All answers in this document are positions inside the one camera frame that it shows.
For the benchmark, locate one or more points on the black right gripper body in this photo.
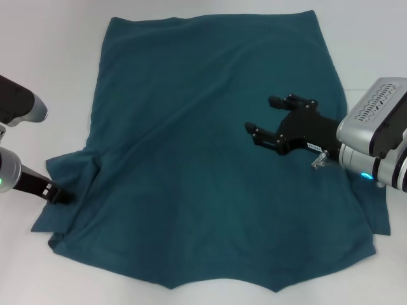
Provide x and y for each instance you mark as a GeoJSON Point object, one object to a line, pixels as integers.
{"type": "Point", "coordinates": [311, 130]}

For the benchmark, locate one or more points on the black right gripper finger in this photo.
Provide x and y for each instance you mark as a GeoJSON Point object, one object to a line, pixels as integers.
{"type": "Point", "coordinates": [291, 103]}
{"type": "Point", "coordinates": [267, 138]}

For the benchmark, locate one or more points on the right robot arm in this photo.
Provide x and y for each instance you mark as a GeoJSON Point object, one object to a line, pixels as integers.
{"type": "Point", "coordinates": [356, 160]}

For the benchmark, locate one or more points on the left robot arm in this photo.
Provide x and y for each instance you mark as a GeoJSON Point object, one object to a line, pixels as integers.
{"type": "Point", "coordinates": [8, 168]}

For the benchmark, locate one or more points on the teal blue shirt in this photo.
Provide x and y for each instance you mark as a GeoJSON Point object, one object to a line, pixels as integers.
{"type": "Point", "coordinates": [190, 127]}

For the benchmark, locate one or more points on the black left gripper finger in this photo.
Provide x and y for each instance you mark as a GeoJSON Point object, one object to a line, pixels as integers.
{"type": "Point", "coordinates": [63, 197]}

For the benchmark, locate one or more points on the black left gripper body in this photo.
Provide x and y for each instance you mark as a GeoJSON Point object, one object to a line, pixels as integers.
{"type": "Point", "coordinates": [31, 182]}

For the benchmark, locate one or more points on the silver stud on right gripper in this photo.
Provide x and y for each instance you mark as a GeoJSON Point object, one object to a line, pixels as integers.
{"type": "Point", "coordinates": [319, 160]}

